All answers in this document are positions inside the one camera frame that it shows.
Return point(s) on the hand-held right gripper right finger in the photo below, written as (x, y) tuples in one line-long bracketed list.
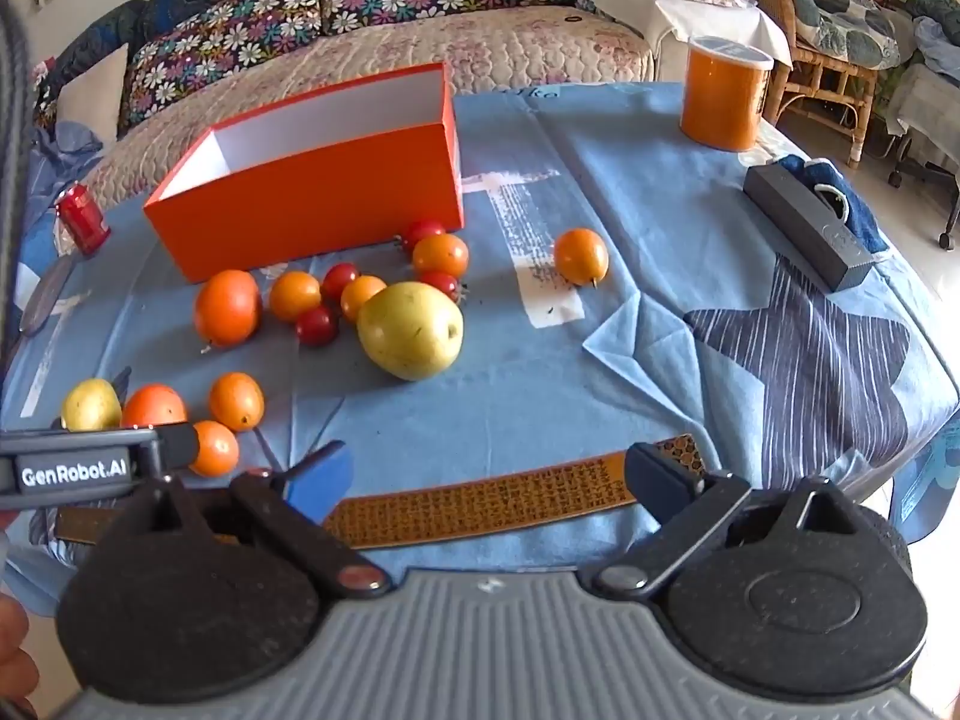
[(664, 484)]

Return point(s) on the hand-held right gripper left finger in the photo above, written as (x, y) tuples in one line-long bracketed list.
[(322, 480)]

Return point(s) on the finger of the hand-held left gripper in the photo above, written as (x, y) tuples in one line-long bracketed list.
[(150, 450)]

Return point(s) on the large orange tomato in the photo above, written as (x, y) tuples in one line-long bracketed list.
[(227, 307), (154, 406)]

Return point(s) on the small yellow pear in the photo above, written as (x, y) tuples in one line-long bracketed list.
[(90, 405)]

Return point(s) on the red cherry tomato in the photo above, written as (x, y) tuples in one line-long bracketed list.
[(316, 326), (339, 279), (444, 285), (421, 232)]

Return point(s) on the large yellow pear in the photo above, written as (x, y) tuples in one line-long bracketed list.
[(409, 334)]

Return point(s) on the orange cherry tomato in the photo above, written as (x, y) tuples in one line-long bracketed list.
[(236, 401), (441, 255), (295, 296), (581, 255), (365, 294), (216, 450)]

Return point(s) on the orange cardboard box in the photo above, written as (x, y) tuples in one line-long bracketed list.
[(322, 210)]

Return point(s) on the person's left hand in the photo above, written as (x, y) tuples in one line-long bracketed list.
[(11, 630)]

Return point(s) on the blue star-print tablecloth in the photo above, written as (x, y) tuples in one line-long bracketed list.
[(525, 405)]

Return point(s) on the brown engraved wooden strip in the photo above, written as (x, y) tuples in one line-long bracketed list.
[(487, 506)]

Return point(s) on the grey oval case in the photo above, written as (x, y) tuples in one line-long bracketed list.
[(45, 296)]

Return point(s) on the red soda can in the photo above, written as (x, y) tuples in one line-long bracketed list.
[(82, 221)]

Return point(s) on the long dark grey box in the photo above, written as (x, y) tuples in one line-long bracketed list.
[(806, 229)]

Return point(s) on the crumpled blue sheet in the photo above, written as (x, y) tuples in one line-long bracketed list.
[(67, 154)]

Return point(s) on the dark blue cloth pouch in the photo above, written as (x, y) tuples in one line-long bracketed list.
[(866, 225)]

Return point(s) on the white pillow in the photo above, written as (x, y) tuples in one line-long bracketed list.
[(94, 94)]

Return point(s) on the orange canister with lid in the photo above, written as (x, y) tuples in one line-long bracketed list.
[(724, 105)]

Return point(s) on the office chair base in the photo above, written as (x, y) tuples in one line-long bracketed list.
[(926, 195)]

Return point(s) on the quilted sofa seat cover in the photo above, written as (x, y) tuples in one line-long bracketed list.
[(375, 52)]

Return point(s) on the wicker chair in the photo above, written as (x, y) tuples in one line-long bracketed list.
[(825, 82)]

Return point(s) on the white covered side table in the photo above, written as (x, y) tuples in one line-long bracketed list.
[(720, 22)]

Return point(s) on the blue circle-print chair cushion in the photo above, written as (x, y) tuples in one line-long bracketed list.
[(847, 19)]

